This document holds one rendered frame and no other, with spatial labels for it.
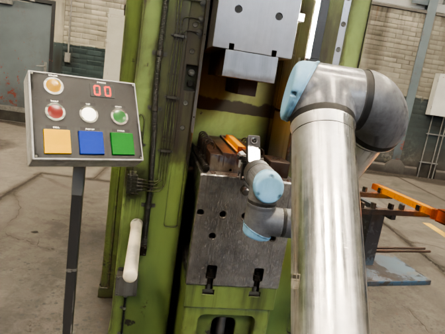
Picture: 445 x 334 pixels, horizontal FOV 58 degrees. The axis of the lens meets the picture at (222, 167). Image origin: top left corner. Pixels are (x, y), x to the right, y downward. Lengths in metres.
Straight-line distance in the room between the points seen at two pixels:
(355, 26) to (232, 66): 0.58
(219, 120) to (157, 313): 0.94
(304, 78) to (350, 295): 0.37
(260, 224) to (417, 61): 7.35
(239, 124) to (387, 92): 1.30
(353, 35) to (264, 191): 0.89
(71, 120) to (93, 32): 6.37
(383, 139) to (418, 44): 7.72
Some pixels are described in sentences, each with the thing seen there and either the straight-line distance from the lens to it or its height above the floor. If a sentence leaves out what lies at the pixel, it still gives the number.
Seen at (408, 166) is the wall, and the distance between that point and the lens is 8.56.
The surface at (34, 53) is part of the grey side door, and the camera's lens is 7.97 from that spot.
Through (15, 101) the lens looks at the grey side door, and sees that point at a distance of 8.13.
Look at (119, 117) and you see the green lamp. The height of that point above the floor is 1.09.
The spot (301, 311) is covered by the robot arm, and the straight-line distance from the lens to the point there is 0.60.
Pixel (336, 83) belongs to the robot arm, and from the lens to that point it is 0.75.
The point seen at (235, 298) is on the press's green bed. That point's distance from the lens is 1.70.
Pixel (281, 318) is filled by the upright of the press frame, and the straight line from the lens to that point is 2.05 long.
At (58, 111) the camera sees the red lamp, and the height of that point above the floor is 1.09.
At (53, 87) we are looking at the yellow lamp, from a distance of 1.35.
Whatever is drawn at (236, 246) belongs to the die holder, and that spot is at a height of 0.64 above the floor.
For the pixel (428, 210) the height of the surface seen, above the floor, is 0.92.
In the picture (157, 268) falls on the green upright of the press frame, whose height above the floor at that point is 0.42.
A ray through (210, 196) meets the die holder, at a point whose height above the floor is 0.83.
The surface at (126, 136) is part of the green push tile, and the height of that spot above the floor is 1.03.
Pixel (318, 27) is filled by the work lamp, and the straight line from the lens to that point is 1.71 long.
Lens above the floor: 1.25
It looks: 12 degrees down
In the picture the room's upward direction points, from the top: 9 degrees clockwise
